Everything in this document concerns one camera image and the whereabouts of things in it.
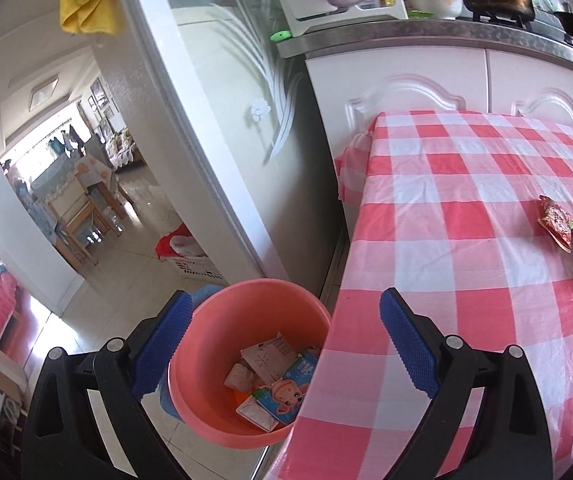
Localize red white checkered tablecloth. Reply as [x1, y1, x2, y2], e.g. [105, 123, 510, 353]
[266, 110, 573, 480]

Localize red cloth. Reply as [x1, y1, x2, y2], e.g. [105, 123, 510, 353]
[155, 222, 202, 261]

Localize pink plastic bucket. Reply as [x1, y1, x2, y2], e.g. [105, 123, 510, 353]
[168, 279, 333, 450]

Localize table with patterned cloth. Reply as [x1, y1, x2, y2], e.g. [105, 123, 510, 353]
[72, 155, 128, 222]

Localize white kitchen cabinet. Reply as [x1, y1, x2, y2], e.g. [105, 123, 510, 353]
[305, 45, 573, 241]

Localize wooden chair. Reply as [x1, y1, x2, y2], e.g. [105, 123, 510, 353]
[49, 180, 101, 267]

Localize white paper wrapper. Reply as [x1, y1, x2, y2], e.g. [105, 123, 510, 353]
[240, 332, 301, 385]

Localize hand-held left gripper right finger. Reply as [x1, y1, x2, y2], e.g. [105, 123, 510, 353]
[379, 287, 553, 480]

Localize white laundry basket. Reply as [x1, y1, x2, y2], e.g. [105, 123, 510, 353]
[159, 252, 228, 282]

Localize sofa with lace cover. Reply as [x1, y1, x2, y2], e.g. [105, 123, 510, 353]
[106, 127, 140, 172]

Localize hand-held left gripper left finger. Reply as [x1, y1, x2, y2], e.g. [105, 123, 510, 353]
[20, 290, 193, 480]

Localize red snack wrapper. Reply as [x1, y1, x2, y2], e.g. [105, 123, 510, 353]
[537, 195, 573, 252]

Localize white framed glass sliding door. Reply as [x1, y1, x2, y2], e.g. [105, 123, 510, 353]
[110, 0, 350, 306]

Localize gas stove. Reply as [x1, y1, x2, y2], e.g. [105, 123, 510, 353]
[459, 9, 573, 58]

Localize steel countertop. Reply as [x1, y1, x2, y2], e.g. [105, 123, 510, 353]
[276, 19, 573, 81]

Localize small white packet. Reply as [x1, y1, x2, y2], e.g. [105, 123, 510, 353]
[236, 394, 278, 432]

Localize framed wall pictures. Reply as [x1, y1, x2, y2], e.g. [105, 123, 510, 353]
[89, 77, 118, 122]

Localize blue cartoon packet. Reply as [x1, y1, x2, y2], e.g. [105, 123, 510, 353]
[254, 347, 323, 426]

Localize hanging clothes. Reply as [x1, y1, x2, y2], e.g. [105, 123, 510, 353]
[46, 125, 86, 157]

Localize white tissue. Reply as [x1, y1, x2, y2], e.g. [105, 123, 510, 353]
[224, 364, 260, 392]

